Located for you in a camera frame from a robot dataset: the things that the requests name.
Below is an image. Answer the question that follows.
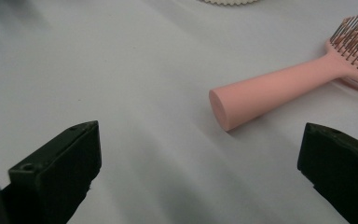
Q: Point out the pink hairbrush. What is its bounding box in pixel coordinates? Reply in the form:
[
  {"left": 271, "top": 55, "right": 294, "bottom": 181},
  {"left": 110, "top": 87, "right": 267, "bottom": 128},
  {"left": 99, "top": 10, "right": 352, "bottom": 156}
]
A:
[{"left": 208, "top": 10, "right": 358, "bottom": 133}]

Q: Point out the white plastic basket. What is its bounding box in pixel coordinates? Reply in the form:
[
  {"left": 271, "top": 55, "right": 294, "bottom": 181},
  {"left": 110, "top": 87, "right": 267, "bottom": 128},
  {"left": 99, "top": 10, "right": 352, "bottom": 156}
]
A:
[{"left": 199, "top": 0, "right": 260, "bottom": 7}]

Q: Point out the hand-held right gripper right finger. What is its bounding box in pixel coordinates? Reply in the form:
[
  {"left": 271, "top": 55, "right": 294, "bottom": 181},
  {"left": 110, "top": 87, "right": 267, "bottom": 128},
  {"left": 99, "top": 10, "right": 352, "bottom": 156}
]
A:
[{"left": 297, "top": 122, "right": 358, "bottom": 224}]

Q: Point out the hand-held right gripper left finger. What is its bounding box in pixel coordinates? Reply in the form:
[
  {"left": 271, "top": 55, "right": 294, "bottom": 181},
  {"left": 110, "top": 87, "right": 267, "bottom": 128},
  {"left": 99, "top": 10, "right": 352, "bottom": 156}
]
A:
[{"left": 0, "top": 120, "right": 103, "bottom": 224}]

